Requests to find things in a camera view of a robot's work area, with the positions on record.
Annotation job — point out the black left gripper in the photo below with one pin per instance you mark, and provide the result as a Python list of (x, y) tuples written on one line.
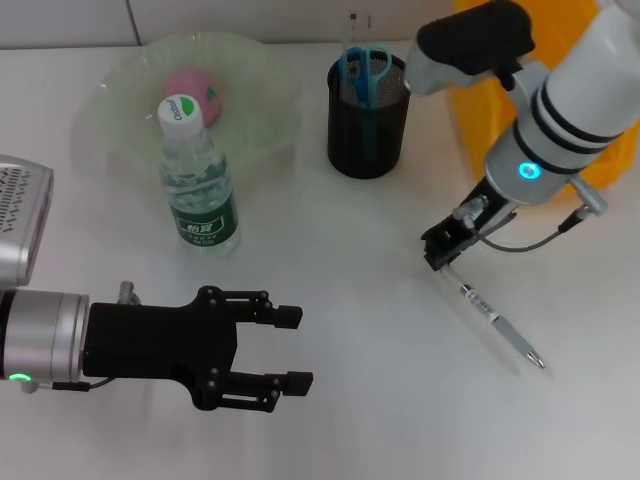
[(150, 340)]

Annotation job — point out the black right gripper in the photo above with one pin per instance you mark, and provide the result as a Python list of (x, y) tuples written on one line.
[(480, 210)]

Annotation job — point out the grey white ballpoint pen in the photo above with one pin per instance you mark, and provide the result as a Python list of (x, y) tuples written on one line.
[(495, 320)]

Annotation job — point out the clear green-label water bottle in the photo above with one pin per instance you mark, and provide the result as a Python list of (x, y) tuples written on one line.
[(200, 200)]

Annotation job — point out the blue and teal scissors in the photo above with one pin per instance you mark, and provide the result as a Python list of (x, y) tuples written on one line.
[(365, 85)]

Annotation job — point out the clear plastic ruler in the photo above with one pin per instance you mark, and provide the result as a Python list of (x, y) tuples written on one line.
[(357, 30)]

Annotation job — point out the pink toy peach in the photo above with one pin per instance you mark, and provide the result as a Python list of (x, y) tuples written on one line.
[(187, 82)]

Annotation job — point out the black mesh pen holder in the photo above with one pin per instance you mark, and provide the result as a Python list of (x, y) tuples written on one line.
[(367, 145)]

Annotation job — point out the translucent green fruit plate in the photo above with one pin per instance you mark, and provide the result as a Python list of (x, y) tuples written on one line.
[(260, 100)]

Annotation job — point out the silver plug on right gripper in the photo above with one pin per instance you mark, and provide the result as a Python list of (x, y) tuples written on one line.
[(472, 207)]

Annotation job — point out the silver plug on gripper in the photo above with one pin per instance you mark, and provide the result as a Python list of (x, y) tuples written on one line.
[(472, 207), (129, 292)]

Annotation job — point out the yellow plastic bin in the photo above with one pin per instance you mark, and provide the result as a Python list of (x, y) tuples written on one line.
[(480, 125)]

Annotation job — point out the silver plug on left gripper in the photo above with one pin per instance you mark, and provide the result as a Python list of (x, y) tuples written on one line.
[(129, 292)]

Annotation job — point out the silver vented camera box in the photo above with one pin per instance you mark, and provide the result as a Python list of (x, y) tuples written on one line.
[(22, 215)]

